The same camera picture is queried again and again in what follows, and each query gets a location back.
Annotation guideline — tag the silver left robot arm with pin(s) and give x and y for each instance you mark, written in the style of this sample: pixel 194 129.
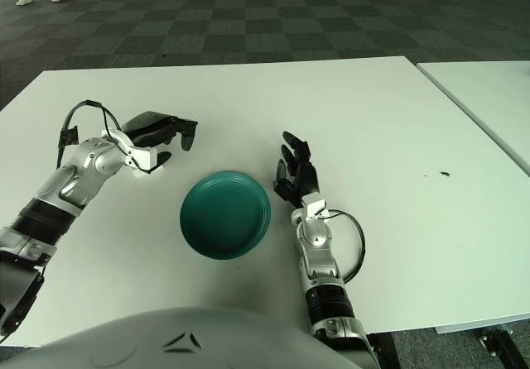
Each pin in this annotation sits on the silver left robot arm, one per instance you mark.
pixel 91 158

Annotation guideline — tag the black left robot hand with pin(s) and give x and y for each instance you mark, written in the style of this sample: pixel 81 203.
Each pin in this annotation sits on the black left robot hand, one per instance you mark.
pixel 153 129

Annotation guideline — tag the white side table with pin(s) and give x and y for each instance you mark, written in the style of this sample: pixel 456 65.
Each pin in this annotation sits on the white side table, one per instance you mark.
pixel 497 96

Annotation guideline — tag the grey robot torso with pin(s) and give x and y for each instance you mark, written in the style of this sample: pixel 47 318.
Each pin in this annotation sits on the grey robot torso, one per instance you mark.
pixel 165 344

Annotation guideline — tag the black table base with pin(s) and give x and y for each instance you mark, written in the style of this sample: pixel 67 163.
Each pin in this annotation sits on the black table base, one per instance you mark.
pixel 497 344

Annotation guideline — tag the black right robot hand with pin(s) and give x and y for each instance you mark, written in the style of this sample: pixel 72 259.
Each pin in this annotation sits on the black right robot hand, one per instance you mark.
pixel 304 176

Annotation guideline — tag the green round plate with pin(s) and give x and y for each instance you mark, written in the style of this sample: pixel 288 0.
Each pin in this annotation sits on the green round plate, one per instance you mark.
pixel 225 220

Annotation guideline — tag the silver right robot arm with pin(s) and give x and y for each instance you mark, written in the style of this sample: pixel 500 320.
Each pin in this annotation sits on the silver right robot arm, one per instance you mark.
pixel 316 236

